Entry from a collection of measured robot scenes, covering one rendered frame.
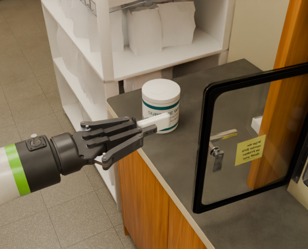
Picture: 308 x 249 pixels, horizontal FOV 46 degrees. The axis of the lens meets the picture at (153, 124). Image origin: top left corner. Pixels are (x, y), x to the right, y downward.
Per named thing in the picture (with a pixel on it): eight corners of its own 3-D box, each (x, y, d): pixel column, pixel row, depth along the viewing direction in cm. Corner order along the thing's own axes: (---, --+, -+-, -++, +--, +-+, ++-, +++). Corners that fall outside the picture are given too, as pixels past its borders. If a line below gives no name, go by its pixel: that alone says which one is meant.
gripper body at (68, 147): (58, 156, 60) (109, 139, 64) (44, 128, 66) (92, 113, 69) (65, 186, 65) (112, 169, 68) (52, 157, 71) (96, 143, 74)
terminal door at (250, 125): (289, 184, 102) (333, 58, 77) (191, 215, 94) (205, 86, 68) (287, 181, 103) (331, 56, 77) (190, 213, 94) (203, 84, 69)
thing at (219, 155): (221, 171, 83) (225, 153, 80) (213, 174, 83) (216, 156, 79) (217, 165, 85) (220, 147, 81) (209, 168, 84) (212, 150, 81)
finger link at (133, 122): (85, 153, 69) (83, 148, 70) (137, 134, 73) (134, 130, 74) (83, 138, 67) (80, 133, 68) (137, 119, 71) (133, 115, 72)
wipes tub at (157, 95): (167, 108, 138) (168, 74, 129) (185, 127, 129) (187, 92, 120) (136, 118, 133) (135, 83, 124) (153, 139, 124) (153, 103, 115)
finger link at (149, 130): (131, 131, 70) (138, 140, 68) (154, 123, 72) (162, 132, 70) (132, 137, 71) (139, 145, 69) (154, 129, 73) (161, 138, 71)
